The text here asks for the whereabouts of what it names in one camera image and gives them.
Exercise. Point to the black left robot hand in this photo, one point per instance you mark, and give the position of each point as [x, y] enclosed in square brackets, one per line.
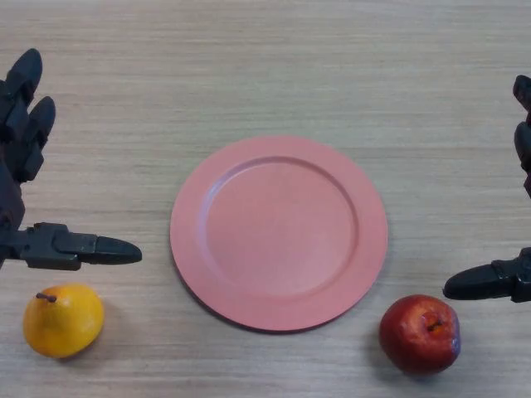
[16, 166]

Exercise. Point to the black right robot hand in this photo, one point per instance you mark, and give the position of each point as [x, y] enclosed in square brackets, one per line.
[520, 271]

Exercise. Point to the yellow pear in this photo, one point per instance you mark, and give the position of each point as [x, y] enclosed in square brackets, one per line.
[62, 321]

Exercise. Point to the pink round plate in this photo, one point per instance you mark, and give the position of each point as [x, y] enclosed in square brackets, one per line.
[278, 234]

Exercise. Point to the red apple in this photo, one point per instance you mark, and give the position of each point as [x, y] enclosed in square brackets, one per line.
[417, 333]

